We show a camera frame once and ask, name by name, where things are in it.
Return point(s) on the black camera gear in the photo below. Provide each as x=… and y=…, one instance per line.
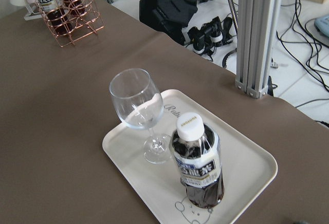
x=211, y=35

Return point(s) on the copper wire bottle basket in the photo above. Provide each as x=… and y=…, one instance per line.
x=78, y=27

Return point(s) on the cream rabbit tray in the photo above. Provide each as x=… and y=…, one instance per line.
x=247, y=168

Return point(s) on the aluminium frame post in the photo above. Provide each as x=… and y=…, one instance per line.
x=257, y=24

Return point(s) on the white cup rack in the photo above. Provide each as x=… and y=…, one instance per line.
x=32, y=11

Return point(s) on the metal tripod pole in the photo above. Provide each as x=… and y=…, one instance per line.
x=234, y=14

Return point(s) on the clear wine glass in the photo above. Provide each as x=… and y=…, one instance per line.
x=139, y=105

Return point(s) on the black folded case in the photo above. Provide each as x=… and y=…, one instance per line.
x=168, y=16

